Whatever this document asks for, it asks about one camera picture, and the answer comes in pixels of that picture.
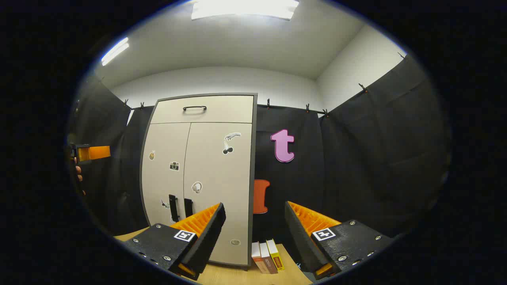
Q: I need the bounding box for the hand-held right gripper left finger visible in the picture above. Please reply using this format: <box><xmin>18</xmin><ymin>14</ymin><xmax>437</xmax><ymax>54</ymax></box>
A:
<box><xmin>122</xmin><ymin>203</ymin><xmax>227</xmax><ymax>281</ymax></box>

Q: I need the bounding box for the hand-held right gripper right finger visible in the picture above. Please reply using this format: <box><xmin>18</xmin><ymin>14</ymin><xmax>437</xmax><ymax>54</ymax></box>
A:
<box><xmin>284</xmin><ymin>201</ymin><xmax>393</xmax><ymax>281</ymax></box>

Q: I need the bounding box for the shoe cabinet door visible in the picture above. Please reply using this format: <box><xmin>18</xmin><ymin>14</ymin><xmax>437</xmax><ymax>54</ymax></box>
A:
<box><xmin>183</xmin><ymin>123</ymin><xmax>253</xmax><ymax>265</ymax></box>
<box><xmin>141</xmin><ymin>123</ymin><xmax>191</xmax><ymax>229</ymax></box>

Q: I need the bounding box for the grey double-door shoe cabinet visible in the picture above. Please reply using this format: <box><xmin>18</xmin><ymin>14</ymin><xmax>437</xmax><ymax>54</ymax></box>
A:
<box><xmin>139</xmin><ymin>93</ymin><xmax>258</xmax><ymax>268</ymax></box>

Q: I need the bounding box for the beige cabinet drawer front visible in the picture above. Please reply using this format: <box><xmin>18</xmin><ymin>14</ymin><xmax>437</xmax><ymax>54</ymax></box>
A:
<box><xmin>151</xmin><ymin>96</ymin><xmax>254</xmax><ymax>124</ymax></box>

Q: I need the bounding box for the yellow book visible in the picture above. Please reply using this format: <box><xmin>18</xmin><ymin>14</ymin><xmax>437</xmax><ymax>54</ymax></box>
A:
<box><xmin>266</xmin><ymin>239</ymin><xmax>285</xmax><ymax>271</ymax></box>

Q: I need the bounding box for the dark brown spine book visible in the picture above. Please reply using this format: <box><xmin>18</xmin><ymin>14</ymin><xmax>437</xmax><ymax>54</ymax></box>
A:
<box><xmin>259</xmin><ymin>242</ymin><xmax>278</xmax><ymax>274</ymax></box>

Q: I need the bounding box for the orange-brown spine book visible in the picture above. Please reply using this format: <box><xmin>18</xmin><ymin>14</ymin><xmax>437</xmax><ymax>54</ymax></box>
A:
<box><xmin>252</xmin><ymin>242</ymin><xmax>271</xmax><ymax>274</ymax></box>

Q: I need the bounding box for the black backdrop cloth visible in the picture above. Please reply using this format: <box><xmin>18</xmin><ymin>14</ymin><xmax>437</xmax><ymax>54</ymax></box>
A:
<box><xmin>69</xmin><ymin>55</ymin><xmax>452</xmax><ymax>240</ymax></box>

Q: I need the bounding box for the narrow ceiling light strip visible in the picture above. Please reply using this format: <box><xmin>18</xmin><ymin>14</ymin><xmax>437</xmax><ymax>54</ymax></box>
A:
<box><xmin>101</xmin><ymin>37</ymin><xmax>130</xmax><ymax>67</ymax></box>

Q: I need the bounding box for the row of black cloth clips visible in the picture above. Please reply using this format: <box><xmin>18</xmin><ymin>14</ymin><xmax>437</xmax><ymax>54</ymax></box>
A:
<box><xmin>99</xmin><ymin>51</ymin><xmax>407</xmax><ymax>118</ymax></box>

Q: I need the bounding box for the wide ceiling light panel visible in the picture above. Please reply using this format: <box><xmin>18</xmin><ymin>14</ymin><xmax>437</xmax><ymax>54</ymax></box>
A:
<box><xmin>191</xmin><ymin>0</ymin><xmax>300</xmax><ymax>21</ymax></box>

